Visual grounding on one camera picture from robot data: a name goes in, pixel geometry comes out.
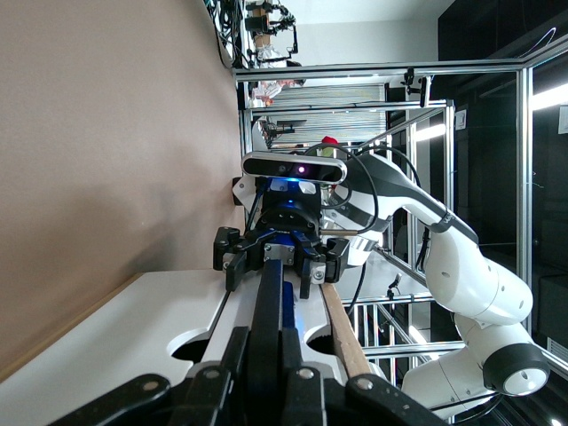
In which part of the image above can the black camera rig stand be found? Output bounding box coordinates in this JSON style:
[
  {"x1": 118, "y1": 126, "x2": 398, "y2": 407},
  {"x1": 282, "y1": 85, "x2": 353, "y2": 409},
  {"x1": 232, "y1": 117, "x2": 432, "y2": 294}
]
[{"x1": 246, "y1": 0, "x2": 299, "y2": 67}]

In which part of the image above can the grey slatted window blind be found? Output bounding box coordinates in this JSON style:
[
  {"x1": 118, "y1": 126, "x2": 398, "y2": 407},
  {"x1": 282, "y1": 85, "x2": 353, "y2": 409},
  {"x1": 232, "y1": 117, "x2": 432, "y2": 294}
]
[{"x1": 250, "y1": 83, "x2": 387, "y2": 150}]

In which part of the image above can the black metal drawer handle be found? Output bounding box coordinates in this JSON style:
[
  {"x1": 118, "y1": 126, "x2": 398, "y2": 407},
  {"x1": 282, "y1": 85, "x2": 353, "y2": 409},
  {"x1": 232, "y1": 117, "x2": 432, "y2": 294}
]
[{"x1": 247, "y1": 258, "x2": 297, "y2": 426}]

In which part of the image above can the small camera on stand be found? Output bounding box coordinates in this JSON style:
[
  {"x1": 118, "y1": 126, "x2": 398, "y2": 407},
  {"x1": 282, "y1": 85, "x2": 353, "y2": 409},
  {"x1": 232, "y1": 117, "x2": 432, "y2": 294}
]
[{"x1": 384, "y1": 272, "x2": 404, "y2": 303}]

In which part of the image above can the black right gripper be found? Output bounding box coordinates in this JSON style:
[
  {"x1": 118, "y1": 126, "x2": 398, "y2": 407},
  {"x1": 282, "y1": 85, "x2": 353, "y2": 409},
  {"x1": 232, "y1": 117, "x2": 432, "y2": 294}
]
[{"x1": 213, "y1": 177, "x2": 351, "y2": 299}]

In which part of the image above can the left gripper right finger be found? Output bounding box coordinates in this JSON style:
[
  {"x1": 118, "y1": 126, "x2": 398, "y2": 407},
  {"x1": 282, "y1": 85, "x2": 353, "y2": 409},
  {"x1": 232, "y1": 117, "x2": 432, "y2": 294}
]
[{"x1": 281, "y1": 327, "x2": 448, "y2": 426}]

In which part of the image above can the wooden drawer cabinet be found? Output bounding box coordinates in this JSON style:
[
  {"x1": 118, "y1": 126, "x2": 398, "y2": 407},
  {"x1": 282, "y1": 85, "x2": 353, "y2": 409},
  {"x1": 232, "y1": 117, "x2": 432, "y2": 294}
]
[{"x1": 0, "y1": 271, "x2": 373, "y2": 383}]

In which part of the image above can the black camera cable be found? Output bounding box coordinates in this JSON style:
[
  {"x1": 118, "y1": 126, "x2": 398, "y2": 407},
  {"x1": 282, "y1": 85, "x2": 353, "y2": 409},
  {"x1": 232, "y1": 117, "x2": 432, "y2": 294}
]
[{"x1": 304, "y1": 141, "x2": 381, "y2": 237}]

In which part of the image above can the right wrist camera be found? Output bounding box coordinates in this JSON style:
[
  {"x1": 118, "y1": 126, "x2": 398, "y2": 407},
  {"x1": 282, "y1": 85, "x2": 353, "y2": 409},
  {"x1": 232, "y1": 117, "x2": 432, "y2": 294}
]
[{"x1": 241, "y1": 150, "x2": 349, "y2": 185}]

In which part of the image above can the aluminium cage frame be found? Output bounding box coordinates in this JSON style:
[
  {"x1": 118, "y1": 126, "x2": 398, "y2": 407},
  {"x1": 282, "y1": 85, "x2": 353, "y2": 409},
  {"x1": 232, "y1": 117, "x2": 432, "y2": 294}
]
[{"x1": 233, "y1": 43, "x2": 568, "y2": 426}]

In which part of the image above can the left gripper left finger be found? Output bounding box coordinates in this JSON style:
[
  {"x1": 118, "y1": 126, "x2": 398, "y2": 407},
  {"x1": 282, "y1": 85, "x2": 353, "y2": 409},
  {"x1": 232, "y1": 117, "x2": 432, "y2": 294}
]
[{"x1": 48, "y1": 326, "x2": 252, "y2": 426}]

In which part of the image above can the black cable bundle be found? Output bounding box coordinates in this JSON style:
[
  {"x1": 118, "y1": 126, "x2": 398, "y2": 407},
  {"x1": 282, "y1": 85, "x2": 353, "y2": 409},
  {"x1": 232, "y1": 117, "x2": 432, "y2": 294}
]
[{"x1": 203, "y1": 0, "x2": 249, "y2": 70}]

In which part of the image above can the black frame-mounted camera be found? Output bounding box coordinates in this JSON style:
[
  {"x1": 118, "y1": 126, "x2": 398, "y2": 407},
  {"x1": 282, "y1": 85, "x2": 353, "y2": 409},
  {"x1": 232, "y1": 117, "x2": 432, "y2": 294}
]
[{"x1": 401, "y1": 66, "x2": 434, "y2": 109}]

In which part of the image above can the white plastic bag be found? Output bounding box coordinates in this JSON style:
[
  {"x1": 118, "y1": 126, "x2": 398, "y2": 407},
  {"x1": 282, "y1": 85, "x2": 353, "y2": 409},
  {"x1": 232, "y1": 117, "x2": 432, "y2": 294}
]
[{"x1": 256, "y1": 43, "x2": 288, "y2": 68}]

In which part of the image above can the brown table cloth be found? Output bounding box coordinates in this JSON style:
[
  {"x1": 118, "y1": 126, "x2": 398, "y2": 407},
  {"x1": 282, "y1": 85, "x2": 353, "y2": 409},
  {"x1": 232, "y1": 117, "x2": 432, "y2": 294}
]
[{"x1": 0, "y1": 0, "x2": 246, "y2": 370}]

